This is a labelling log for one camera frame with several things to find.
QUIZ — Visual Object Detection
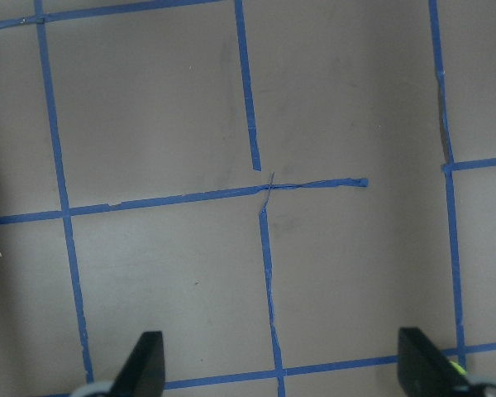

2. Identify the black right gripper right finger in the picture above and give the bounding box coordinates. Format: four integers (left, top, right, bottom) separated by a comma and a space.
397, 328, 470, 397

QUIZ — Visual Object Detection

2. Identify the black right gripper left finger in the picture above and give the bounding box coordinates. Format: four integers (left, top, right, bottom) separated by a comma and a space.
112, 331, 165, 397

